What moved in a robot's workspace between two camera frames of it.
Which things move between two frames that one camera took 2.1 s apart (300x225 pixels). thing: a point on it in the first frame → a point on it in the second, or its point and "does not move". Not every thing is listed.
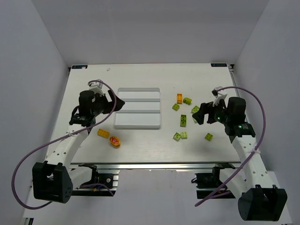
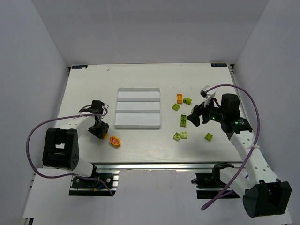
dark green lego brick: [187, 100] does not move
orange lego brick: [179, 98] does not move
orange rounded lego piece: [115, 141] does not move
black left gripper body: [108, 102] → [99, 129]
